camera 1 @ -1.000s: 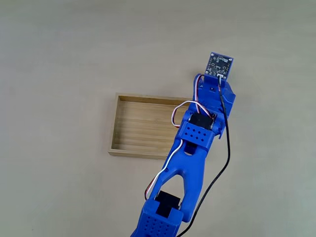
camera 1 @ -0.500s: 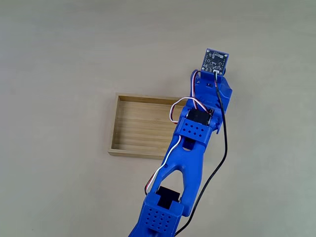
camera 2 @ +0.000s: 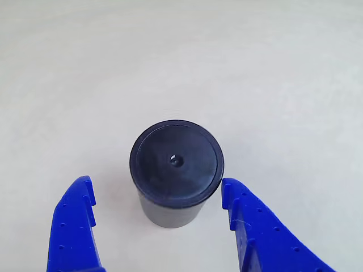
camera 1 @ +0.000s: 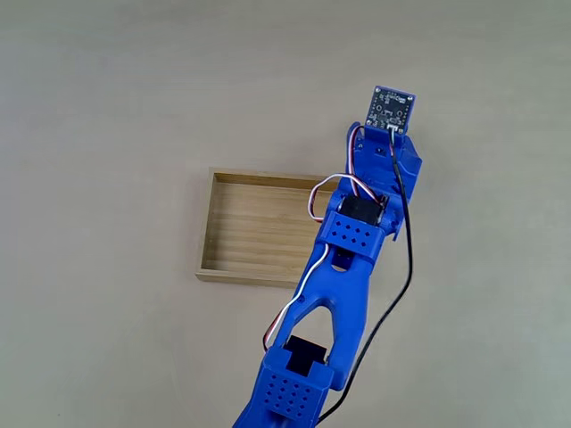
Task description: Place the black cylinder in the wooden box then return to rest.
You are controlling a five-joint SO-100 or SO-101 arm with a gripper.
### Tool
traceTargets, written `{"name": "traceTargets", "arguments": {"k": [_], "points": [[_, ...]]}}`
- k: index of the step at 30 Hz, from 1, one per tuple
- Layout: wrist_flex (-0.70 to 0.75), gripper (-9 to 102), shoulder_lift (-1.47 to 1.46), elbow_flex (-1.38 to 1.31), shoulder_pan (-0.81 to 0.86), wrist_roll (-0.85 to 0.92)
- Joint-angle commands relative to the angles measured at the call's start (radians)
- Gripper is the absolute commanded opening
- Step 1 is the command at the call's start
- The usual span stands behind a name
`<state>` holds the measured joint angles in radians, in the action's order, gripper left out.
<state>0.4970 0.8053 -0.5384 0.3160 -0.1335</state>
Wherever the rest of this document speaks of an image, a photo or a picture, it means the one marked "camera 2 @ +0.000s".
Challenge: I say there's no black cylinder with lid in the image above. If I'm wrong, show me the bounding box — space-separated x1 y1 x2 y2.
129 119 225 230

